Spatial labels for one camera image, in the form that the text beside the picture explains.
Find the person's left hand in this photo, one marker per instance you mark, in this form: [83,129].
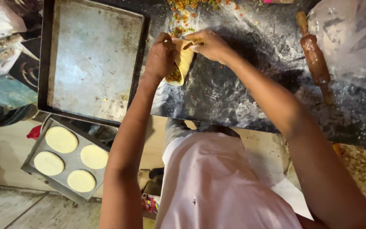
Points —
[160,59]

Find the person's right hand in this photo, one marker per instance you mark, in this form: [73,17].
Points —
[211,46]

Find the person's left fingers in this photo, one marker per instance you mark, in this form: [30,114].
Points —
[167,39]

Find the person's right fingers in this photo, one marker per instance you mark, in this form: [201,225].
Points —
[197,41]

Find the dough roll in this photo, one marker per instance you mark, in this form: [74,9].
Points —
[182,62]

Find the heap of chopped vegetable filling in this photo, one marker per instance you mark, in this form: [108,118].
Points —
[186,9]

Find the large metal baking tray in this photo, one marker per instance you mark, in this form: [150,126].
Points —
[94,60]

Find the brown wooden rolling pin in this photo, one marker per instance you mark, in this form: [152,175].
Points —
[315,59]

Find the round flat dough disc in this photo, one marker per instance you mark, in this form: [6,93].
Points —
[94,156]
[81,180]
[49,163]
[61,139]

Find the person's white apron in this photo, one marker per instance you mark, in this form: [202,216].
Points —
[214,184]

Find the clear plastic bag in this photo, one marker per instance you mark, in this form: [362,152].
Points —
[349,38]

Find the small metal tray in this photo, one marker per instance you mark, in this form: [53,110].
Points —
[68,162]

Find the red cloth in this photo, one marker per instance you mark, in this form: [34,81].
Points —
[34,133]

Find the colourful printed packet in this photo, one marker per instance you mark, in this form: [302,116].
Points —
[150,203]

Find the teal painted box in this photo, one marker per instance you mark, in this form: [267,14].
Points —
[6,90]

